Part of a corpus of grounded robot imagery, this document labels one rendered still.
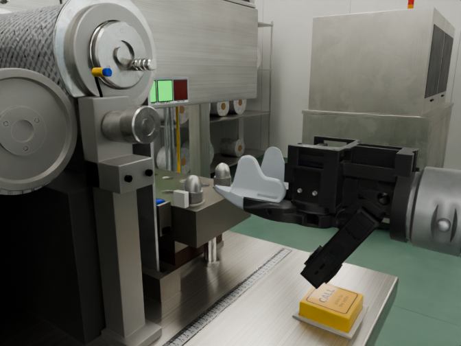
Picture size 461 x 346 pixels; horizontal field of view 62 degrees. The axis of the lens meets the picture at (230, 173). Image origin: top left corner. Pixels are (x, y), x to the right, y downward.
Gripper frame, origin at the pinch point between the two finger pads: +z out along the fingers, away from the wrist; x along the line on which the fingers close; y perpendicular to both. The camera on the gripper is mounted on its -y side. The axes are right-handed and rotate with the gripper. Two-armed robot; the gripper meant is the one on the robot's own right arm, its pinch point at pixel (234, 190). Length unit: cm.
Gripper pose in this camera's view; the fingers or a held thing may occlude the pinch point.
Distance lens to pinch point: 47.0
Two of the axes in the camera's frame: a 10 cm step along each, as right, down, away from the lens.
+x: -5.6, 2.1, -8.0
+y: 0.0, -9.7, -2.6
